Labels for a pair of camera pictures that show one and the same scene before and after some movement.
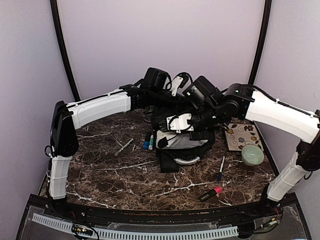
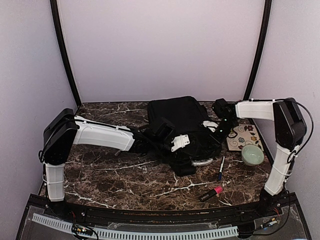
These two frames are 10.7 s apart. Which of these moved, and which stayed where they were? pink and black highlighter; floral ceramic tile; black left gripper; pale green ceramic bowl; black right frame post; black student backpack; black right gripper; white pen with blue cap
Moved: black left gripper; black student backpack; black right gripper
Stayed: pink and black highlighter; pale green ceramic bowl; white pen with blue cap; black right frame post; floral ceramic tile
